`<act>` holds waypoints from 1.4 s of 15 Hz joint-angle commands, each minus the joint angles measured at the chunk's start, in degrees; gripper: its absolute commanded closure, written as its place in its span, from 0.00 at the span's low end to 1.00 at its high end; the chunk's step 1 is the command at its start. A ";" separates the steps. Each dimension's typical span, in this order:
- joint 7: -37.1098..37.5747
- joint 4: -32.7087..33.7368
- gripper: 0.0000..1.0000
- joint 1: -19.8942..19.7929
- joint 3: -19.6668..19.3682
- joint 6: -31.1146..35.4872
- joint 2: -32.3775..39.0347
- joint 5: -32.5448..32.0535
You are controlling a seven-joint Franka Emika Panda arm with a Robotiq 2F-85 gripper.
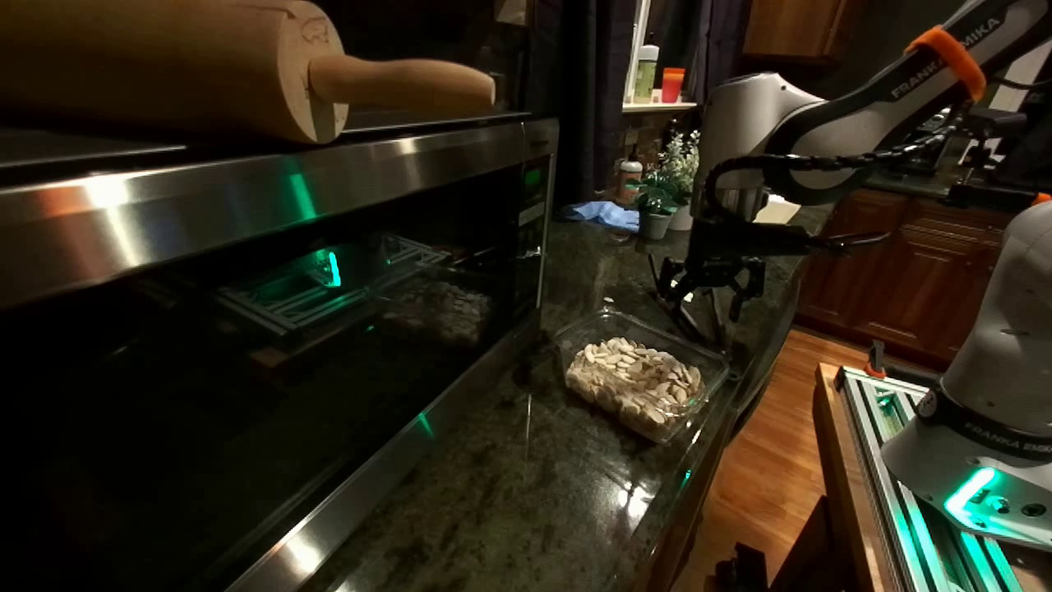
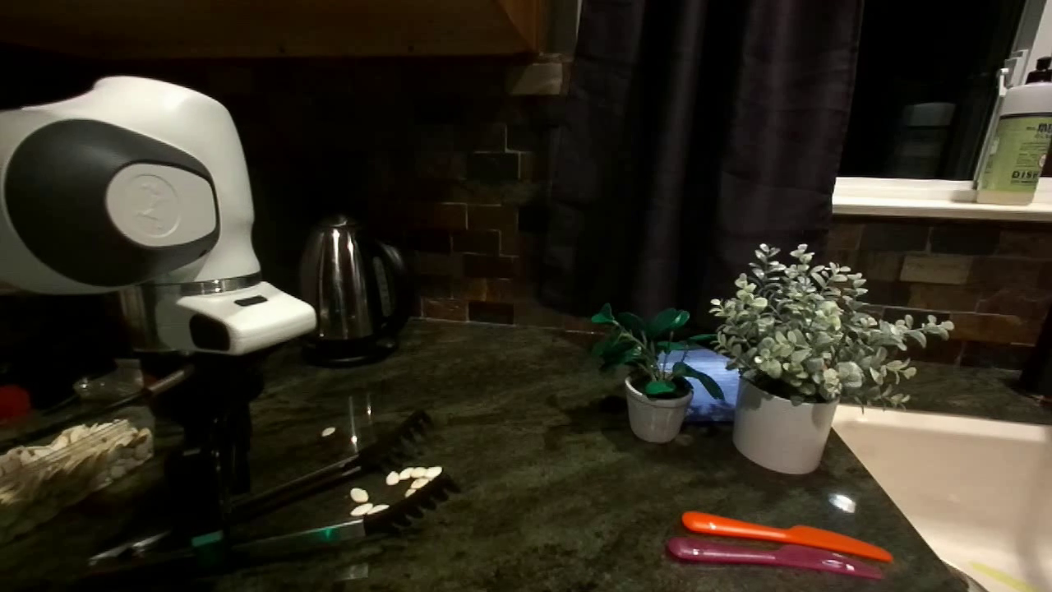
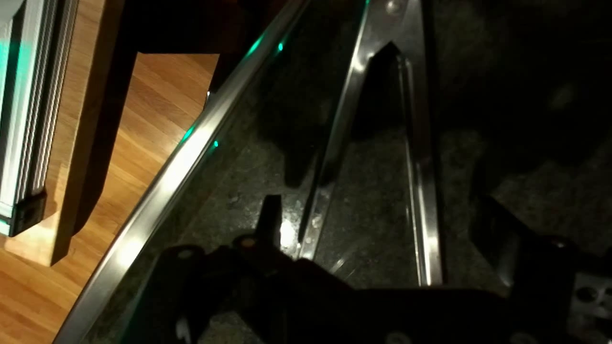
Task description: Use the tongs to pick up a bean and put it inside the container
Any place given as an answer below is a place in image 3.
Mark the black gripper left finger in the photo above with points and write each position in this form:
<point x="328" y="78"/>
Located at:
<point x="273" y="221"/>

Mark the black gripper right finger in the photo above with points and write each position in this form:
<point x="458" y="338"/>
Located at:
<point x="514" y="256"/>

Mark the metal kitchen tongs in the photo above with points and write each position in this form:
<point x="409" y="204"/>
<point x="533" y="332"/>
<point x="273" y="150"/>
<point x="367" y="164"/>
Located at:
<point x="424" y="179"/>

